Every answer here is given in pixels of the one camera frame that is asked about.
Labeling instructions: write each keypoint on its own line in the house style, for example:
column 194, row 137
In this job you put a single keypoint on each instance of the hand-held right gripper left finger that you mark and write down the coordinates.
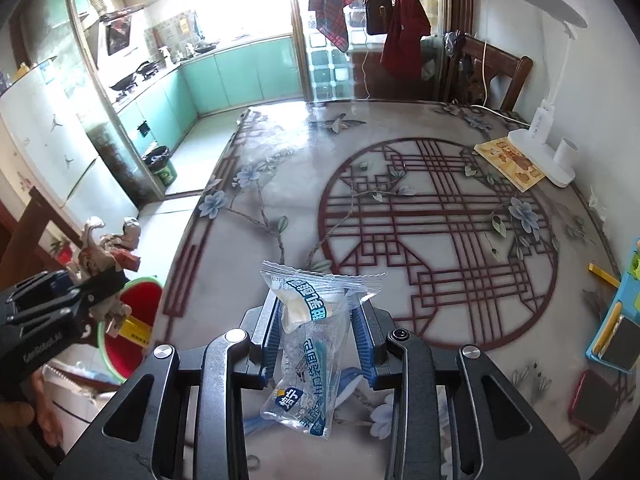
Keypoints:
column 270, row 340

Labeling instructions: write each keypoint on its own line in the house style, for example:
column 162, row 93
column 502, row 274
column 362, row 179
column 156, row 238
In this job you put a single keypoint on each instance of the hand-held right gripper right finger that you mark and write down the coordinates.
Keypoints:
column 362, row 345

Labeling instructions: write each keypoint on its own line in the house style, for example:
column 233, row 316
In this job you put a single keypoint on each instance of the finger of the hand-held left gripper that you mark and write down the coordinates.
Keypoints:
column 100, row 290

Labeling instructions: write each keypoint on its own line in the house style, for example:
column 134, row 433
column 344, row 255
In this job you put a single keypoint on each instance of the red silver wrapper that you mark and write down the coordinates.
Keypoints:
column 100, row 255

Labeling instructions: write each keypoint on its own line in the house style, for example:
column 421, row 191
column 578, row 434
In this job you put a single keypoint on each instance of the clear blue print snack packet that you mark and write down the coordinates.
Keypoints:
column 310, row 360

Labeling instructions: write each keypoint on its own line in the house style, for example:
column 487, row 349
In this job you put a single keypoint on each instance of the red bucket with green rim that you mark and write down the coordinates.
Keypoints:
column 142, row 305

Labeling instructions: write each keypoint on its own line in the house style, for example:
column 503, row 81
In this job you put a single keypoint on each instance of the person's left hand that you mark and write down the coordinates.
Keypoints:
column 47, row 410

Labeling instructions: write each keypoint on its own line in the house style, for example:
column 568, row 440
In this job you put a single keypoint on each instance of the light blue white bag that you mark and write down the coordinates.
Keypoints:
column 80, row 400

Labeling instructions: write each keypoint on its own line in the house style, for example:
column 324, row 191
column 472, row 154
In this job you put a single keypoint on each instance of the carved dark wooden chair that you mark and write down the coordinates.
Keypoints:
column 30, row 230

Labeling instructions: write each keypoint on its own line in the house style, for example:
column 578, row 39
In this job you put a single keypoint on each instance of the small black green waste bin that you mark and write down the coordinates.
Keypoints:
column 162, row 172

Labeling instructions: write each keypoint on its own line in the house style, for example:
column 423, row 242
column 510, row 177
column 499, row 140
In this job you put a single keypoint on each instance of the white refrigerator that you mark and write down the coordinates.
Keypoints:
column 45, row 130

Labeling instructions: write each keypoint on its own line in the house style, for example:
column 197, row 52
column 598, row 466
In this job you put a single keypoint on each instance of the black wok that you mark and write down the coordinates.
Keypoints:
column 123, row 82
column 147, row 67

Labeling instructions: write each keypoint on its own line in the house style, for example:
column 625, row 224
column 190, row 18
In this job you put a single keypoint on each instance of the dark red small box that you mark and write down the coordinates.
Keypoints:
column 592, row 402

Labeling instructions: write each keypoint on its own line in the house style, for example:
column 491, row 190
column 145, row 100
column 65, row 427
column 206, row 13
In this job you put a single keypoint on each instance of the yellow marker pen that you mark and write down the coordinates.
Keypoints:
column 607, row 327

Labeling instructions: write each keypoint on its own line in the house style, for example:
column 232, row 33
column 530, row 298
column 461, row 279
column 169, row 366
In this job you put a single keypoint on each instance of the yellow stick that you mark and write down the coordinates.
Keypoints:
column 604, row 274

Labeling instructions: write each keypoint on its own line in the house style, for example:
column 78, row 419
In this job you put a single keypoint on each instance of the steel range hood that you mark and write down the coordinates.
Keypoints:
column 120, row 35

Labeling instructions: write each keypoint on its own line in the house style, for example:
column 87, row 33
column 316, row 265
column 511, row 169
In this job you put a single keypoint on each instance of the teal kitchen base cabinets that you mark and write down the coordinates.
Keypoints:
column 240, row 75

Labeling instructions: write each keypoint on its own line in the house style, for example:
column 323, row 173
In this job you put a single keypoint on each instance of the dark grey block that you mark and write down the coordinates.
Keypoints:
column 622, row 342

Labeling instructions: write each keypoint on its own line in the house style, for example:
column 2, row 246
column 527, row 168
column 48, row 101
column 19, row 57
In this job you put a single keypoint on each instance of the white desk lamp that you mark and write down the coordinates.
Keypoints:
column 537, row 142

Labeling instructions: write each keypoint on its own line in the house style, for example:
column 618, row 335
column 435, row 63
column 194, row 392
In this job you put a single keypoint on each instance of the blue plastic tray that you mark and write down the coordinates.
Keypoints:
column 627, row 285

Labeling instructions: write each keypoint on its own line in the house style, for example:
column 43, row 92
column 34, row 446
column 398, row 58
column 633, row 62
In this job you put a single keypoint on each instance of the red hanging garment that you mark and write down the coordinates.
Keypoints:
column 405, row 40

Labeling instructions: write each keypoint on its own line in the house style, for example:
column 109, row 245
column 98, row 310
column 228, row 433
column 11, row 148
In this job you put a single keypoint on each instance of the plain dark wooden chair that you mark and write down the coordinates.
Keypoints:
column 500, row 67

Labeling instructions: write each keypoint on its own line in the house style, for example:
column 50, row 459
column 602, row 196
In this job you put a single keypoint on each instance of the plaid hanging cloth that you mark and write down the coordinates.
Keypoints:
column 330, row 5

